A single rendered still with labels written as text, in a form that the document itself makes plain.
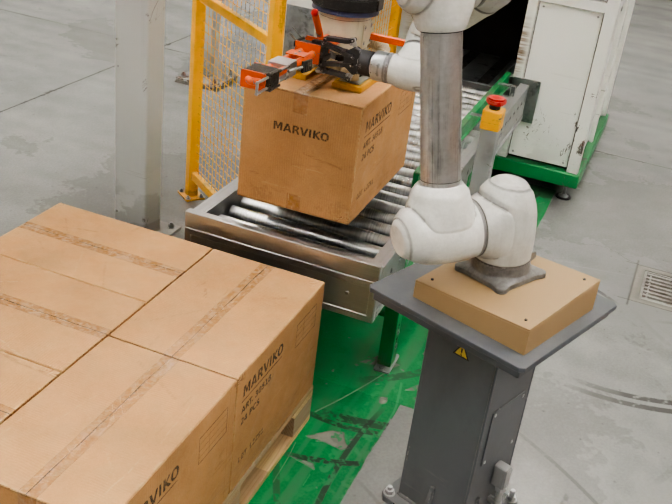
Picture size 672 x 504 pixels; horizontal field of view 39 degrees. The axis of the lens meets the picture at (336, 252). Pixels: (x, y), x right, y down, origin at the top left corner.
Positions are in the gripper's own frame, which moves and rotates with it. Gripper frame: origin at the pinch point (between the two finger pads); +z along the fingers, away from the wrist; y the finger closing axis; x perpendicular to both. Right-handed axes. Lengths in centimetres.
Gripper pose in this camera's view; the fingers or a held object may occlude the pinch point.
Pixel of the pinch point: (310, 50)
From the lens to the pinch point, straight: 291.7
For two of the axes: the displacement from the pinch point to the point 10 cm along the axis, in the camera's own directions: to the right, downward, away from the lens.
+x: 3.7, -4.0, 8.4
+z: -9.2, -2.6, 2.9
